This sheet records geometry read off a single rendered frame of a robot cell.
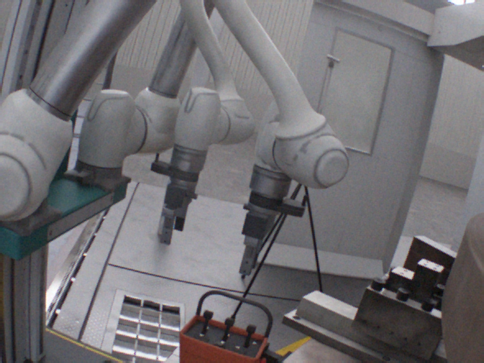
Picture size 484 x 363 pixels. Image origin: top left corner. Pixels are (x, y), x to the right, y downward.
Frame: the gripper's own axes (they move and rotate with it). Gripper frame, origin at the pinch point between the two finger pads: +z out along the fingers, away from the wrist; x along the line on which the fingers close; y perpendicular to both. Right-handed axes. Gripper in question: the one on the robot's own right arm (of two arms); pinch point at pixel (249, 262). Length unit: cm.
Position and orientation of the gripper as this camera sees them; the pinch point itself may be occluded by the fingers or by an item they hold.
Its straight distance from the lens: 114.2
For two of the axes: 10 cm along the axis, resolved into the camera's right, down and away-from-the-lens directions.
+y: -9.4, -2.7, 1.8
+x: -2.3, 1.5, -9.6
